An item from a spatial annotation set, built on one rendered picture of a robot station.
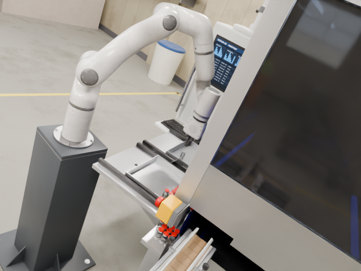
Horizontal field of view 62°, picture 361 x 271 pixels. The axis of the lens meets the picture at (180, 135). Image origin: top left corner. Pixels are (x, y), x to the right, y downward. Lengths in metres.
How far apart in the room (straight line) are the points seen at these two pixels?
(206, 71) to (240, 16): 3.89
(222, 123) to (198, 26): 0.51
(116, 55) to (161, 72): 4.10
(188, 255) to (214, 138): 0.41
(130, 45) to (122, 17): 5.86
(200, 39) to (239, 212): 0.73
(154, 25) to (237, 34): 0.87
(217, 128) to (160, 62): 4.42
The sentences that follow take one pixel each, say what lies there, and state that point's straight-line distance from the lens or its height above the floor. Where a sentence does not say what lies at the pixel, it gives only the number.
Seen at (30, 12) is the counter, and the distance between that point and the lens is 6.84.
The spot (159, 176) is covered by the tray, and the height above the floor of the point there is 0.88.
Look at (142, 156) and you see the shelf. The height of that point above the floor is 0.88.
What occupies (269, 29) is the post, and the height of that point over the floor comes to 1.67.
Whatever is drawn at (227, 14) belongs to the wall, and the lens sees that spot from 5.40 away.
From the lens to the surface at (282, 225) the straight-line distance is 1.05.
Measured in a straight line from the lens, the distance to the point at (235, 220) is 1.09.
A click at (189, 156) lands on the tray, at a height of 0.88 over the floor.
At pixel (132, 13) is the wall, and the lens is 6.95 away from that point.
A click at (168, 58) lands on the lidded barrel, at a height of 0.48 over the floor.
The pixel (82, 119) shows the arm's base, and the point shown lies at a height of 1.00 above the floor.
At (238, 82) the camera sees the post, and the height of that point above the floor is 1.50.
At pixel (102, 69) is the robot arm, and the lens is 1.31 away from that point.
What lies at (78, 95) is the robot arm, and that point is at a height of 1.10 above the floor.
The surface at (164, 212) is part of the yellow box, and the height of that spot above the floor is 1.00.
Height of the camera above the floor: 1.70
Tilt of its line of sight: 26 degrees down
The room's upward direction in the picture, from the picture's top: 24 degrees clockwise
